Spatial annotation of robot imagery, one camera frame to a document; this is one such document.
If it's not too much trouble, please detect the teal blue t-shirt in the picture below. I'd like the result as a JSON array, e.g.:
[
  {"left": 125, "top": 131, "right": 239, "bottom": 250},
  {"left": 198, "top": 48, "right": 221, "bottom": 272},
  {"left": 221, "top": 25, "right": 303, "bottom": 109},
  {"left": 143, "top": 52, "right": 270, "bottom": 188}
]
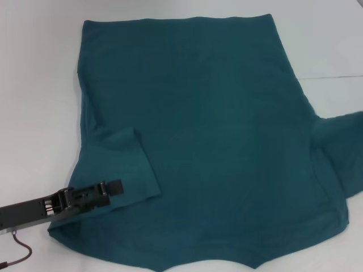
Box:
[{"left": 47, "top": 12, "right": 363, "bottom": 270}]

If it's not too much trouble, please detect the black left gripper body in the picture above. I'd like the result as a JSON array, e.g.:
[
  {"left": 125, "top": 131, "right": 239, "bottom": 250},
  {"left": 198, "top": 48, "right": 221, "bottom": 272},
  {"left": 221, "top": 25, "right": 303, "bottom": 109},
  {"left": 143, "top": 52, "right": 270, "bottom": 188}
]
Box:
[{"left": 0, "top": 187, "right": 76, "bottom": 230}]

